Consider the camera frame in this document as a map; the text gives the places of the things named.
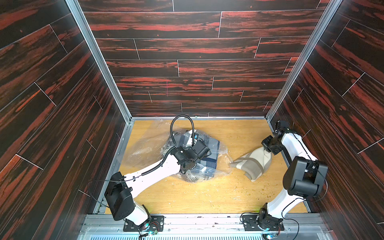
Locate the clear plastic vacuum bag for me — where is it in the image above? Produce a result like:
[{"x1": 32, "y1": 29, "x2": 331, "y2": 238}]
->
[{"x1": 120, "y1": 121, "x2": 233, "y2": 183}]

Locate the dark blue grey plaid scarf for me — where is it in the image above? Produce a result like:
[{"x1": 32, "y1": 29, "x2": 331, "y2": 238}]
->
[{"x1": 173, "y1": 130, "x2": 220, "y2": 182}]

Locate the beige striped scarf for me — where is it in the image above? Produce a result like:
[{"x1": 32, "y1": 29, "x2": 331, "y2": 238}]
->
[{"x1": 230, "y1": 147, "x2": 272, "y2": 182}]

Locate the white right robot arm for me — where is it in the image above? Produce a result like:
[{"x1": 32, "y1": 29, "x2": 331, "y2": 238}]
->
[{"x1": 257, "y1": 121, "x2": 328, "y2": 231}]

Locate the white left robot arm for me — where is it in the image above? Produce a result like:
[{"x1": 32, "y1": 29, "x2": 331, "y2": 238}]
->
[{"x1": 105, "y1": 140, "x2": 211, "y2": 229}]

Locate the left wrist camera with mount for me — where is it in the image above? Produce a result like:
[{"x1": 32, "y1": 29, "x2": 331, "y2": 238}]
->
[{"x1": 184, "y1": 130, "x2": 199, "y2": 146}]

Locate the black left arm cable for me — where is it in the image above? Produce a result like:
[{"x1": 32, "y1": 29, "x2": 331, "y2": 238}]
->
[{"x1": 131, "y1": 114, "x2": 196, "y2": 182}]

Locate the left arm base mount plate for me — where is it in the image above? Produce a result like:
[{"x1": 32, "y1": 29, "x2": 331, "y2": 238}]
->
[{"x1": 123, "y1": 215, "x2": 165, "y2": 234}]

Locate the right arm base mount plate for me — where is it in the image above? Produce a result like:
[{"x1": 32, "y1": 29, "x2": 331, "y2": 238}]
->
[{"x1": 240, "y1": 213, "x2": 285, "y2": 232}]

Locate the aluminium corner frame post right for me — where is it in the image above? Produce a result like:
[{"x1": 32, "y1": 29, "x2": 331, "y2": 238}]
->
[{"x1": 266, "y1": 0, "x2": 342, "y2": 123}]

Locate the aluminium corner frame post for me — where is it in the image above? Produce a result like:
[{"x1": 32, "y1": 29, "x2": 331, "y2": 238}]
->
[
  {"x1": 266, "y1": 0, "x2": 342, "y2": 123},
  {"x1": 65, "y1": 0, "x2": 132, "y2": 124}
]

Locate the aluminium corner frame post left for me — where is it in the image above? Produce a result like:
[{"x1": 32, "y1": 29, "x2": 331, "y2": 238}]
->
[{"x1": 65, "y1": 0, "x2": 132, "y2": 124}]

